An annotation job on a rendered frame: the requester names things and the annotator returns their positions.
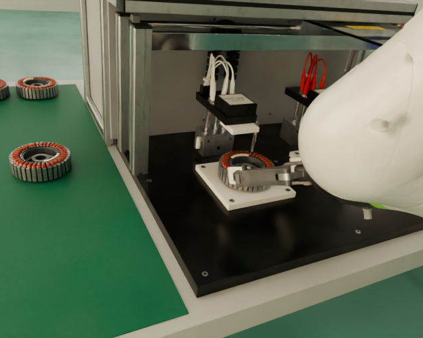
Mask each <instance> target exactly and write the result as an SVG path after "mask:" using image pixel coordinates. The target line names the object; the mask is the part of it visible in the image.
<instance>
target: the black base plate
mask: <svg viewBox="0 0 423 338"><path fill-rule="evenodd" d="M258 127H259V132H257V136H256V142H255V147H254V152H256V153H257V154H260V155H263V156H264V157H266V158H268V159H269V160H270V161H271V162H272V163H273V164H274V165H275V166H283V165H284V163H287V162H290V160H289V159H290V156H289V153H290V152H293V151H298V150H299V148H298V145H292V146H291V145H289V144H288V143H287V142H285V141H284V140H283V139H281V138H280V137H279V136H280V133H281V127H282V123H273V124H266V125H259V126H258ZM252 137H253V133H243V134H237V135H234V143H233V147H232V151H238V150H240V151H242V150H244V151H249V153H250V149H251V144H252ZM194 142H195V131H192V132H185V133H172V134H165V135H152V136H149V147H148V173H147V174H142V173H139V175H136V176H133V174H132V171H131V170H130V151H129V150H126V151H125V152H120V149H119V148H118V140H116V148H117V150H118V152H119V153H120V156H121V157H122V160H123V161H124V163H125V165H126V167H127V169H128V170H129V172H130V174H131V176H132V178H133V180H134V182H135V183H136V186H137V187H138V190H139V191H140V193H141V195H142V197H143V199H144V200H145V202H146V204H147V206H148V208H149V210H150V212H151V213H152V216H153V217H154V219H155V221H156V223H157V225H158V227H159V229H160V230H161V232H162V234H163V236H164V238H165V239H166V241H167V243H168V245H169V247H170V249H171V251H172V253H173V255H174V257H175V259H176V260H177V262H178V264H179V266H180V268H181V269H182V271H183V273H184V275H185V277H186V279H187V281H188V283H189V285H190V287H191V288H192V290H193V292H194V294H195V296H196V298H199V297H202V296H205V295H208V294H212V293H215V292H219V291H222V290H225V289H229V288H232V287H235V286H239V285H241V284H246V283H248V282H252V281H255V280H259V279H261V278H266V277H268V276H272V275H275V274H279V273H281V272H286V271H288V270H292V269H295V268H299V267H302V266H306V265H308V264H312V263H315V262H319V261H322V260H325V259H328V258H332V257H335V256H339V255H342V254H345V253H348V252H351V251H354V250H358V249H361V248H364V247H368V246H371V245H375V244H378V243H381V242H384V241H388V240H390V239H395V238H397V237H401V236H404V235H408V234H411V233H415V232H417V231H421V230H423V217H420V216H418V215H414V214H411V213H407V212H403V211H395V210H389V209H377V208H373V209H372V210H371V213H372V219H364V212H363V210H362V209H358V208H355V209H354V208H352V207H351V205H346V204H344V203H341V202H340V201H338V200H337V199H336V198H335V197H329V196H324V195H322V194H320V193H319V192H318V191H317V190H316V189H315V187H314V186H313V185H308V186H305V185H303V184H294V185H291V186H290V187H291V188H292V189H293V190H294V191H295V192H296V194H295V197H293V198H289V199H283V200H279V201H273V202H269V203H263V204H259V205H253V206H249V207H243V208H240V209H234V210H230V211H229V210H228V209H227V208H226V207H225V206H224V205H223V203H222V202H221V201H220V199H219V198H218V197H217V196H216V195H215V193H214V192H213V191H212V189H211V188H210V187H209V186H208V185H207V183H206V182H205V181H204V179H203V178H202V177H201V176H200V175H199V173H198V172H197V171H196V169H195V167H196V165H198V164H207V163H212V162H219V159H220V158H221V156H223V154H222V155H216V156H206V157H202V156H201V154H200V153H199V152H198V151H197V150H196V149H195V148H194Z"/></svg>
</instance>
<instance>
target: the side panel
mask: <svg viewBox="0 0 423 338"><path fill-rule="evenodd" d="M79 15H80V27H81V48H82V60H83V82H84V94H85V104H86V106H87V108H88V110H89V112H90V114H91V116H92V118H93V120H94V122H95V124H96V126H97V128H98V130H99V132H100V134H101V136H102V138H103V141H104V142H105V145H106V146H111V144H114V145H115V146H116V140H117V139H111V136H110V109H109V56H108V28H107V0H79Z"/></svg>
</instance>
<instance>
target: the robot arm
mask: <svg viewBox="0 0 423 338"><path fill-rule="evenodd" d="M298 148H299V154H300V158H290V159H289V160H290V162H287V163H284V165H283V166H274V167H266V168H252V169H251V167H250V166H247V167H246V164H245V165H242V167H228V178H229V183H230V184H235V185H236V187H238V188H240V187H242V186H291V185H294V184H303V185H305V186H308V185H313V186H314V187H315V189H316V190H317V191H318V192H319V193H320V194H322V195H324V196H329V197H335V198H336V199H337V200H338V201H340V202H341V203H344V204H346V205H351V207H352V208H354V209H355V208H358V209H362V210H363V212H364V219H372V213H371V210H372V209H373V208H377V209H389V210H395V211H403V212H407V213H411V214H414V215H418V216H420V217H423V9H422V10H420V11H419V12H418V13H417V14H416V15H415V16H414V17H413V18H411V20H410V21H409V22H408V23H406V24H405V25H404V28H402V29H401V30H400V31H399V32H398V33H396V35H394V36H393V37H392V38H391V39H389V40H388V41H387V42H386V43H384V45H382V46H381V47H380V48H378V49H376V51H374V52H373V53H372V54H371V55H369V56H368V57H367V58H365V59H364V60H363V61H362V62H361V63H360V64H358V65H357V66H355V67H354V68H353V69H352V70H350V71H349V72H348V73H346V74H345V75H344V76H343V77H342V78H340V79H339V80H337V81H336V82H335V83H334V84H332V85H331V86H329V87H328V88H327V89H326V90H324V91H323V92H322V93H320V94H319V95H318V96H317V97H316V98H315V99H314V100H313V101H312V103H311V104H310V106H309V107H308V109H307V110H306V112H305V114H304V116H303V119H302V120H301V124H300V127H299V134H298ZM292 179H296V180H292Z"/></svg>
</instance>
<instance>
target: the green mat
mask: <svg viewBox="0 0 423 338"><path fill-rule="evenodd" d="M9 92H10V95H9V96H8V97H6V98H5V99H1V100H0V338H114V337H117V336H120V335H124V334H126V333H130V332H133V331H137V330H139V329H143V328H145V327H149V326H152V325H155V324H158V323H162V322H165V321H168V320H171V319H174V318H177V317H181V316H183V315H187V314H189V312H188V310H187V308H186V306H185V304H184V302H183V300H182V298H181V296H180V294H179V292H178V290H177V288H176V286H175V283H174V282H173V279H172V278H171V275H170V274H169V271H168V270H167V267H166V266H165V263H164V262H163V260H162V258H161V256H160V254H159V252H158V250H157V248H156V246H155V244H154V242H153V240H152V238H151V236H150V234H149V232H148V230H147V227H146V225H145V223H144V221H143V219H142V217H141V215H140V213H139V211H138V209H137V207H136V205H135V203H134V201H133V199H132V197H131V195H130V193H129V191H128V189H127V187H126V185H125V183H124V181H123V179H122V177H121V175H120V173H119V170H118V168H117V166H116V165H115V162H114V161H113V158H112V157H111V154H110V153H109V150H108V149H107V146H106V145H105V142H104V140H103V138H102V136H101V134H100V132H99V130H98V128H97V126H96V124H95V122H94V120H93V118H92V116H91V114H90V112H89V110H88V108H87V106H86V104H85V102H84V100H83V98H82V96H81V94H80V92H79V90H78V88H77V86H76V84H58V94H57V95H55V96H54V97H51V98H49V99H39V100H37V99H36V100H34V99H26V98H23V97H21V96H19V95H18V94H17V91H16V87H9ZM36 142H39V144H40V142H52V143H57V144H61V145H63V146H65V147H67V148H68V149H69V150H70V158H71V168H70V170H69V171H68V172H67V173H66V174H65V175H62V176H61V177H58V178H55V179H53V180H47V181H44V179H43V181H42V182H38V181H37V182H33V181H32V182H30V181H25V180H21V179H19V178H16V177H15V176H14V175H13V174H12V173H11V167H10V163H9V155H10V153H12V151H14V150H15V149H17V148H18V147H20V146H23V145H26V144H30V143H36Z"/></svg>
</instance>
